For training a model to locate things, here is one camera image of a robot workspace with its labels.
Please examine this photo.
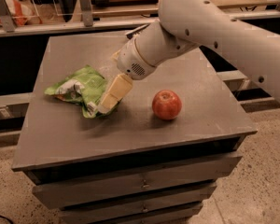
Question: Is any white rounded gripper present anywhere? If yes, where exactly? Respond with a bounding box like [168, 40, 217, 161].
[97, 38, 156, 114]

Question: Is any green rice chip bag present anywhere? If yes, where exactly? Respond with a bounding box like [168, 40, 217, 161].
[44, 65, 114, 119]

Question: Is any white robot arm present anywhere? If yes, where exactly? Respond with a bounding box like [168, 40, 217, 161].
[98, 0, 280, 114]

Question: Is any dark blue chip bag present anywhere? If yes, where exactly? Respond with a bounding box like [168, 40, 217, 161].
[125, 24, 147, 39]

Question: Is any orange white bag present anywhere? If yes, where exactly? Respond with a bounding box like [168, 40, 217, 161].
[0, 0, 34, 26]

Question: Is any red apple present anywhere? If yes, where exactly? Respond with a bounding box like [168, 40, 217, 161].
[152, 90, 182, 120]

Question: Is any grey drawer cabinet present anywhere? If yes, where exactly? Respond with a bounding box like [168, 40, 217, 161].
[12, 32, 256, 224]

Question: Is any grey metal railing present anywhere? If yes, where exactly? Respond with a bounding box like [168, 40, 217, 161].
[0, 0, 280, 37]

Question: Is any black floor cable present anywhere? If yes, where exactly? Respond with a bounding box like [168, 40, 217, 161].
[0, 214, 15, 224]

